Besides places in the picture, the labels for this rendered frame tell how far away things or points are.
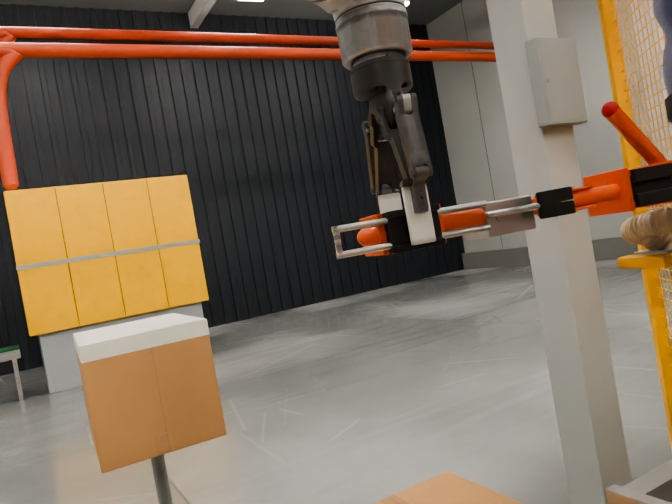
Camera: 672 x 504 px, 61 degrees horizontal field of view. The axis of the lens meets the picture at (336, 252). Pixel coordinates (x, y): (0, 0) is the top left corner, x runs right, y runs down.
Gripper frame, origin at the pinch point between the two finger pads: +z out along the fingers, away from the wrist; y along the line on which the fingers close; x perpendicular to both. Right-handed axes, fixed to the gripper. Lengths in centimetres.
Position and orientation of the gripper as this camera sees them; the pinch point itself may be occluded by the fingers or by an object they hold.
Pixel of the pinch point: (406, 224)
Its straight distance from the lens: 72.0
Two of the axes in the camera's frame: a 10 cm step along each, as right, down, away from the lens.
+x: -9.5, 1.7, -2.5
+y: -2.4, 0.3, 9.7
